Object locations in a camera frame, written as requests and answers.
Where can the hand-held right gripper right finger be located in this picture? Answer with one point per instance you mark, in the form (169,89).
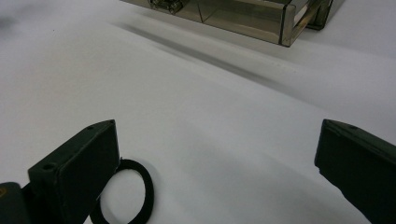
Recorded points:
(358,169)

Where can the mirrored metal box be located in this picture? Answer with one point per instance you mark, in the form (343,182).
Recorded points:
(249,18)

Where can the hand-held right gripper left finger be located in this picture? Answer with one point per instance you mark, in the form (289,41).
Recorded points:
(77,174)

